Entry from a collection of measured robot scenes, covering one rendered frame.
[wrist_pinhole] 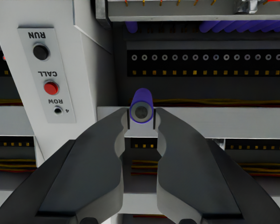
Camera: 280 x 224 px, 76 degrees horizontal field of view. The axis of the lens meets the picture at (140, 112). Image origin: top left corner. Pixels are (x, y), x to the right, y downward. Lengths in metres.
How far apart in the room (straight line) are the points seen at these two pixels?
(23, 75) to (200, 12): 0.23
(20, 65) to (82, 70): 0.07
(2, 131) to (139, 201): 0.27
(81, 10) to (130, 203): 0.34
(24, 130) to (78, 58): 0.15
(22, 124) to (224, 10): 0.31
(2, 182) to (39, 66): 0.41
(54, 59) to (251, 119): 0.27
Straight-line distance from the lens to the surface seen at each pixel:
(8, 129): 0.33
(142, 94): 0.15
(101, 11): 0.25
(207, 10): 0.26
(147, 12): 0.25
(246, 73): 0.43
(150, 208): 0.41
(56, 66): 0.24
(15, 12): 0.25
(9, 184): 0.58
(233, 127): 0.29
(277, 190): 0.57
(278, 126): 0.32
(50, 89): 0.25
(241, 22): 0.32
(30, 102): 0.28
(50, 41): 0.23
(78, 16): 0.21
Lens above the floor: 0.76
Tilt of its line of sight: 31 degrees up
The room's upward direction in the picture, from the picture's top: 179 degrees clockwise
